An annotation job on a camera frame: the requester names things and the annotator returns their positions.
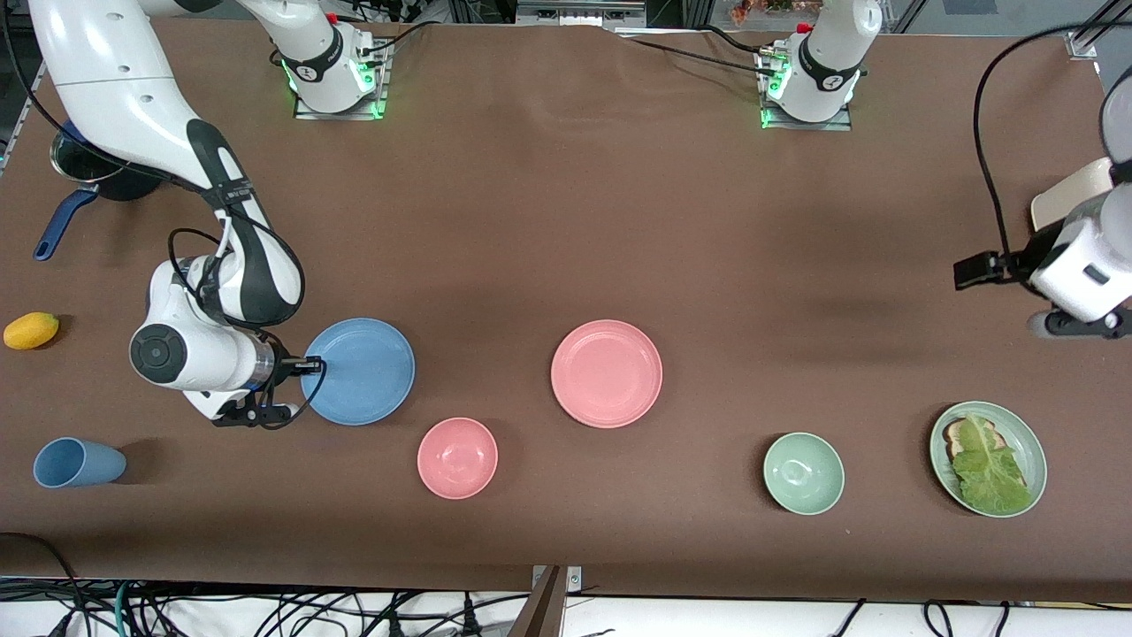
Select blue plate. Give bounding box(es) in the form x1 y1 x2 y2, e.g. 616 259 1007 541
301 318 417 427

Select pink plate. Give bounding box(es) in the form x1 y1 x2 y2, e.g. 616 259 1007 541
550 319 663 430

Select beige toaster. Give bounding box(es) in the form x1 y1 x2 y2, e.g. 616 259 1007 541
1030 157 1117 233

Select toasted bread slice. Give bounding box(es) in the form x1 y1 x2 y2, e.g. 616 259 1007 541
943 418 1000 461

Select green plate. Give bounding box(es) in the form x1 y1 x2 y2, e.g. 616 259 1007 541
929 401 1048 518

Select pink bowl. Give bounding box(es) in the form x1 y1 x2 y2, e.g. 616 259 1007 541
417 418 499 500

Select green lettuce leaf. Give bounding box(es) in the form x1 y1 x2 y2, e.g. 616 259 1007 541
951 412 1034 514

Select blue cup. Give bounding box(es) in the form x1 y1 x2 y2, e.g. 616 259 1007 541
33 437 127 489

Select yellow lemon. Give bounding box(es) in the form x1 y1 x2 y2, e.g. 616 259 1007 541
3 311 60 350

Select green bowl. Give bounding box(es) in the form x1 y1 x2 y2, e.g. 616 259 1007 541
763 432 845 516

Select glass lid blue knob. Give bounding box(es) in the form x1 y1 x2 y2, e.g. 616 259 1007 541
50 124 120 183

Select brown table cloth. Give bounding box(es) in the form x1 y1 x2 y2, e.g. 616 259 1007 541
0 16 1132 602

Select orange artificial flowers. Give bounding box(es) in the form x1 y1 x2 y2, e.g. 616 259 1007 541
730 0 823 26

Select dark brown angled bar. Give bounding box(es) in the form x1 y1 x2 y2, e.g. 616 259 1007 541
506 566 567 637

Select grey metal box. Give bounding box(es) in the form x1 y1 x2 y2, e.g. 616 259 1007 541
516 0 648 29

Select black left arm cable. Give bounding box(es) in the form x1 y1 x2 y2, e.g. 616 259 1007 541
973 19 1132 262

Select aluminium frame profile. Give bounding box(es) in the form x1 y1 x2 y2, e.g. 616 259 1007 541
1066 0 1132 61

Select black pot blue handle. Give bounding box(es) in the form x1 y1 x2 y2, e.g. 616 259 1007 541
34 124 167 263

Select black base cable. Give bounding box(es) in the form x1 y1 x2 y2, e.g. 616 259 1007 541
617 35 781 77
358 22 427 58
703 25 767 56

